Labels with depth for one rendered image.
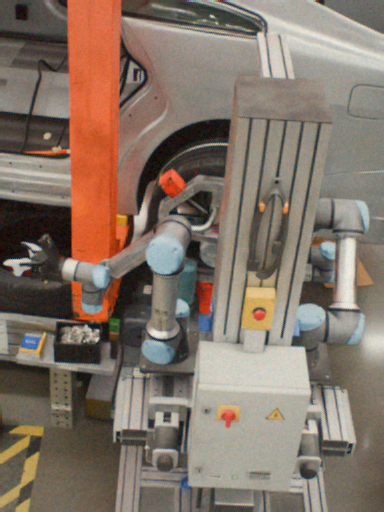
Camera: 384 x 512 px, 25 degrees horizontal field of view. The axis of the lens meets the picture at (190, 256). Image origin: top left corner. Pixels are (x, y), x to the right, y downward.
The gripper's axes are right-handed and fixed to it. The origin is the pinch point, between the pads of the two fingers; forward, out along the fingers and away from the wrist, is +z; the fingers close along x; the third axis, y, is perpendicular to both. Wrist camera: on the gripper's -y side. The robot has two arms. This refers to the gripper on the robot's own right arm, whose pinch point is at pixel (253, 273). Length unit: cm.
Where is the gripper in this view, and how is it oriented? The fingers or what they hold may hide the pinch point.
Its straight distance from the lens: 364.8
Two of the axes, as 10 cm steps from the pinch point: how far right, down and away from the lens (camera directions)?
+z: -10.0, -0.7, -0.3
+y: 0.7, -7.9, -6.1
